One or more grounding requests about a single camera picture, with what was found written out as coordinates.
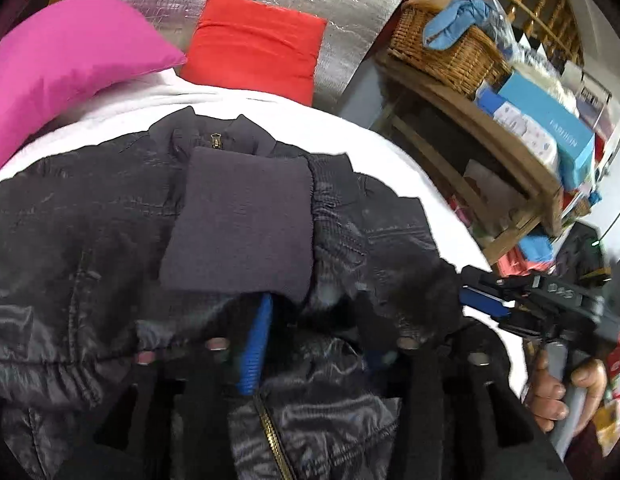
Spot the wooden baluster railing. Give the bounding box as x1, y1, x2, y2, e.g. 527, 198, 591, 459
457, 0, 583, 61

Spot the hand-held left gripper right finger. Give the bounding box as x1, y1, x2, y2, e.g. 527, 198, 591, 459
355, 291, 573, 480

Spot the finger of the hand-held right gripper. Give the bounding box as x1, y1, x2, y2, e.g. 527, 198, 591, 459
495, 309, 541, 337
459, 265, 533, 311

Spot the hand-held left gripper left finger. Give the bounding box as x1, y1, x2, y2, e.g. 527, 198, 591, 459
85, 294, 276, 480

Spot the wicker basket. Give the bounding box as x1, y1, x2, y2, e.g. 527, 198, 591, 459
388, 0, 513, 99

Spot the blue cardboard box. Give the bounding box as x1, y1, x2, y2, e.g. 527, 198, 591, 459
497, 70, 597, 192

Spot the person's right hand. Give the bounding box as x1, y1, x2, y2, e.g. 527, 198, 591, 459
526, 347, 609, 433

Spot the light blue cloth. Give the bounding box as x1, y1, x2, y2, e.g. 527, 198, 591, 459
422, 0, 496, 52

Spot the black puffer jacket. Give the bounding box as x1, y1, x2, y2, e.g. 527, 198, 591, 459
0, 106, 491, 480

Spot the wooden shelf table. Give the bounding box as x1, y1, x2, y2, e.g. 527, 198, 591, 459
375, 52, 566, 266

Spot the silver foil insulation mat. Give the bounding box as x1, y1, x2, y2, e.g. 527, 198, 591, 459
112, 0, 412, 113

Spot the red pillow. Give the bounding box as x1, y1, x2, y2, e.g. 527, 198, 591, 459
179, 0, 329, 107

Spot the white patterned box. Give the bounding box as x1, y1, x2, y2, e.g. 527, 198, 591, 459
475, 85, 561, 171

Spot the pink pillow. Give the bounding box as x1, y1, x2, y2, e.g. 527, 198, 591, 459
0, 0, 187, 173

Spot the white bed sheet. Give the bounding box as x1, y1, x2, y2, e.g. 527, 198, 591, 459
0, 67, 531, 401

